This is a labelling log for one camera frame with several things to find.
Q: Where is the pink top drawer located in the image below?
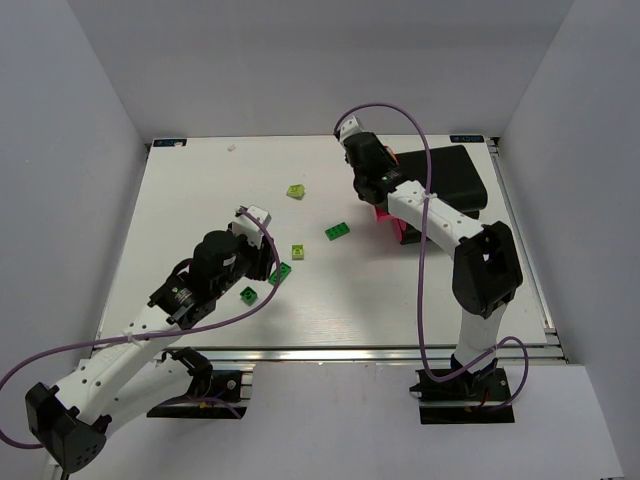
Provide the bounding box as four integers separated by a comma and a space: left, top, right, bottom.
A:
374, 207, 395, 223

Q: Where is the pink drawer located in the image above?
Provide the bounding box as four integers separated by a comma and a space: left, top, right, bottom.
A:
391, 218, 406, 245
374, 207, 395, 223

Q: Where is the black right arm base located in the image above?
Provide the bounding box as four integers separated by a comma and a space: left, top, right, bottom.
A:
409, 365, 515, 425

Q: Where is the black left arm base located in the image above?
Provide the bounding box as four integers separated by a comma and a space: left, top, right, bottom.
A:
146, 348, 253, 420

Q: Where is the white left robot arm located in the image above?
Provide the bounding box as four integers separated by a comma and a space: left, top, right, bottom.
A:
25, 211, 278, 474

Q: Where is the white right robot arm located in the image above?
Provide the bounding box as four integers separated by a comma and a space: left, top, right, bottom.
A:
337, 129, 523, 384

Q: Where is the green upturned long lego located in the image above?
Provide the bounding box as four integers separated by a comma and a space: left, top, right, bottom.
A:
268, 262, 292, 285

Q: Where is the light green square lego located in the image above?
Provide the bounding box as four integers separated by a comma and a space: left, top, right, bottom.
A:
291, 244, 305, 261

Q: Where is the green upturned square lego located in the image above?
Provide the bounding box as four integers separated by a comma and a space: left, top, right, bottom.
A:
240, 286, 258, 306

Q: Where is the pink bottom drawer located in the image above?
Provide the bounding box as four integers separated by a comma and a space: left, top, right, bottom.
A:
391, 218, 406, 245

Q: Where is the green eight-stud lego plate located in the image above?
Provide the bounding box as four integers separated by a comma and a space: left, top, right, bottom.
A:
325, 222, 350, 241

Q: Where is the light green sloped lego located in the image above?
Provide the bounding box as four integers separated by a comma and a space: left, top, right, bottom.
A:
286, 184, 306, 200

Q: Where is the black drawer cabinet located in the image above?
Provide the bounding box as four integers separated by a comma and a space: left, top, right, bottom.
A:
396, 145, 488, 219

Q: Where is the right blue label sticker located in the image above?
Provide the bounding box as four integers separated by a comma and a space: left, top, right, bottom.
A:
449, 135, 485, 143

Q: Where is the blue label sticker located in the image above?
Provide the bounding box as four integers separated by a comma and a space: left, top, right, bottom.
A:
152, 138, 187, 148
449, 135, 485, 143

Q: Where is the left blue label sticker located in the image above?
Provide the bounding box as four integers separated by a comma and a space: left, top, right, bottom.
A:
152, 138, 187, 148

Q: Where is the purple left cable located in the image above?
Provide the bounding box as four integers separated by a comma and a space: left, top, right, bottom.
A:
0, 207, 284, 447

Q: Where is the purple cable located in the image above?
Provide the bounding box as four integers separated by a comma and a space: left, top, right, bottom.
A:
332, 103, 534, 412
0, 207, 284, 447

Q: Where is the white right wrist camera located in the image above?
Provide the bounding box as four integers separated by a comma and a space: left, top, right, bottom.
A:
337, 115, 363, 145

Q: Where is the aluminium front rail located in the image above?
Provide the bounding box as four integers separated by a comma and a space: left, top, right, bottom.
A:
89, 344, 569, 365

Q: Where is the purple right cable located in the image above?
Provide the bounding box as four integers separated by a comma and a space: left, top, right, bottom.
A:
332, 103, 534, 412

